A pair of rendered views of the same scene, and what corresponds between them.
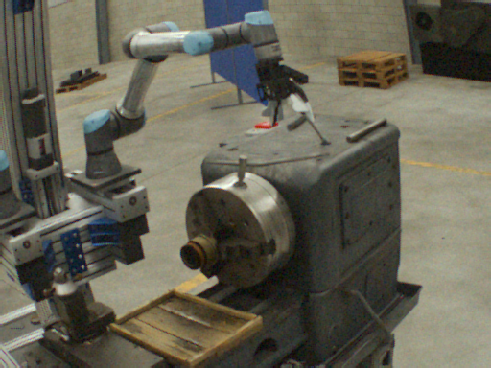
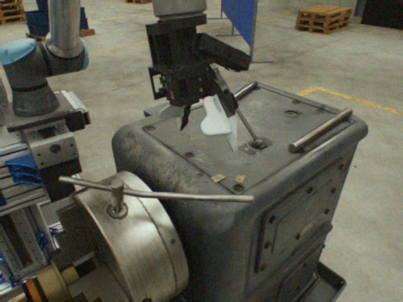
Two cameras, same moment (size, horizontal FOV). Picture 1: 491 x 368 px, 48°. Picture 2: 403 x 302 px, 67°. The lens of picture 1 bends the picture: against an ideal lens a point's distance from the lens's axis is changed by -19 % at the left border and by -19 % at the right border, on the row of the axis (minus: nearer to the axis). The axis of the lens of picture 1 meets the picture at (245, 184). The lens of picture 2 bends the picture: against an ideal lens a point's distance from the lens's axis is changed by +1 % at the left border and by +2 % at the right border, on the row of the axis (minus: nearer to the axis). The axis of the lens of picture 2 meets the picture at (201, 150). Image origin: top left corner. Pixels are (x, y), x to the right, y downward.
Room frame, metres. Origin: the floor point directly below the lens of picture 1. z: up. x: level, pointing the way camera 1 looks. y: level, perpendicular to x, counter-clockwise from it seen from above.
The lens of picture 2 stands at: (1.34, -0.19, 1.65)
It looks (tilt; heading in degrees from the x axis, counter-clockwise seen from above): 34 degrees down; 7
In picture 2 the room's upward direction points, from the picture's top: straight up
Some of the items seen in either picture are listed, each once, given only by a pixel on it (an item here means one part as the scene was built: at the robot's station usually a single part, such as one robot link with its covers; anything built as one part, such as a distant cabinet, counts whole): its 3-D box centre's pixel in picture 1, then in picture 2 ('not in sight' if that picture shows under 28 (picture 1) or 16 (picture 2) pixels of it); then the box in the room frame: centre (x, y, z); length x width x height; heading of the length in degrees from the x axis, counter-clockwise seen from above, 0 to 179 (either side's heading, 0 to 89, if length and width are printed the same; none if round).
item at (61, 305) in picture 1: (72, 306); not in sight; (1.38, 0.50, 1.07); 0.07 x 0.07 x 0.10; 47
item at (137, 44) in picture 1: (161, 43); not in sight; (1.94, 0.20, 1.65); 0.49 x 0.11 x 0.12; 43
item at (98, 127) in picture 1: (99, 129); (24, 62); (2.28, 0.52, 1.33); 0.13 x 0.12 x 0.14; 133
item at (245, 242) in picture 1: (243, 248); (109, 296); (1.65, 0.03, 1.08); 0.12 x 0.11 x 0.05; 47
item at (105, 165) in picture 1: (101, 160); (33, 95); (2.27, 0.52, 1.21); 0.15 x 0.15 x 0.10
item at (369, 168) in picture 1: (313, 192); (236, 177); (2.07, -0.22, 1.06); 0.59 x 0.48 x 0.39; 137
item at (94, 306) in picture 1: (83, 325); not in sight; (1.40, 0.49, 0.99); 0.20 x 0.10 x 0.05; 137
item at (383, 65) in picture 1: (374, 68); (323, 19); (9.66, -2.25, 0.22); 1.25 x 0.86 x 0.44; 142
